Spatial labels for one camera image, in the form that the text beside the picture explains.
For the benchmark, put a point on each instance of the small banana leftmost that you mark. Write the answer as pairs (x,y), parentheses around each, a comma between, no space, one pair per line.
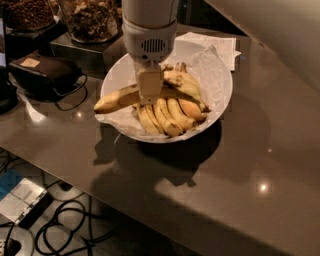
(148,120)

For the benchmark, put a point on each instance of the long front banana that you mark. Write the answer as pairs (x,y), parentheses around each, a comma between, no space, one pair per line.
(127,96)

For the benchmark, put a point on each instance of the small banana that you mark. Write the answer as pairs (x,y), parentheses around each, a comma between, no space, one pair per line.
(165,119)
(148,120)
(184,121)
(192,110)

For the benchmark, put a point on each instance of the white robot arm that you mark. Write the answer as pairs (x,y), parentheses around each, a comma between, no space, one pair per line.
(289,28)

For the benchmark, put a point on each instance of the dark metal stand box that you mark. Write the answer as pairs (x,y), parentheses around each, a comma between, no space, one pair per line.
(95,60)

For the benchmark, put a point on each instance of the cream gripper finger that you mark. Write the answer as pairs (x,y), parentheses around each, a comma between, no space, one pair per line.
(149,77)

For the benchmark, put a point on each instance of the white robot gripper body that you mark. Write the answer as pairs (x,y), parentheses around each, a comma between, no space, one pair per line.
(149,42)

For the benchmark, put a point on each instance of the white paper liner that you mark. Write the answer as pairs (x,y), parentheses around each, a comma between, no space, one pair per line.
(206,70)

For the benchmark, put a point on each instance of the right glass jar of granola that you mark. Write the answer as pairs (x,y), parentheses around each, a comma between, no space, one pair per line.
(90,21)

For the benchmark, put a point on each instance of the small banana rightmost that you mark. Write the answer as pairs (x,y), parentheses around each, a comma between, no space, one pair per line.
(192,110)

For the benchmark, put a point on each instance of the white paper sheets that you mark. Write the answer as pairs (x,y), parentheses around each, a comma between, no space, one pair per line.
(225,47)

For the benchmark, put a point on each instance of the white blue box on floor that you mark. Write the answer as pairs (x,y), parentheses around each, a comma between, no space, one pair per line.
(21,200)

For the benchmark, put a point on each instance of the white bowl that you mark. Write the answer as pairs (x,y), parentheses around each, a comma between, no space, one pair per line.
(213,83)

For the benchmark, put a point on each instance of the upper curved banana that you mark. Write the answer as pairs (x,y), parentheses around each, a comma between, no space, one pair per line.
(188,85)

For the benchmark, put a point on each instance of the left glass jar of nuts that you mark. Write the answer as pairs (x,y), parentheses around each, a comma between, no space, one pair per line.
(27,14)

